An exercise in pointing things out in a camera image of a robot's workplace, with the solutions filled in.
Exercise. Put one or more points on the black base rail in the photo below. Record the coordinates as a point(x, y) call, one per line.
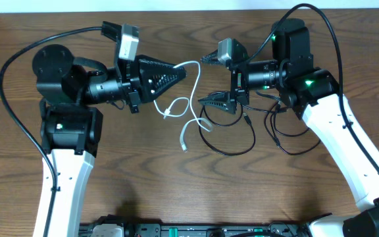
point(113, 225)

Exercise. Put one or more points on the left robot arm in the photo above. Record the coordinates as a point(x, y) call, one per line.
point(71, 124)

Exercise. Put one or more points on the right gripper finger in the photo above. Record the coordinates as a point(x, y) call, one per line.
point(211, 59)
point(220, 100)

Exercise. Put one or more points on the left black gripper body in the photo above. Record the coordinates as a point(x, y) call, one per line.
point(130, 87)

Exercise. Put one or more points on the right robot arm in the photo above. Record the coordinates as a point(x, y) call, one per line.
point(316, 98)

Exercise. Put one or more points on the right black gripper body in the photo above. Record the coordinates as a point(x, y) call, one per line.
point(239, 87)

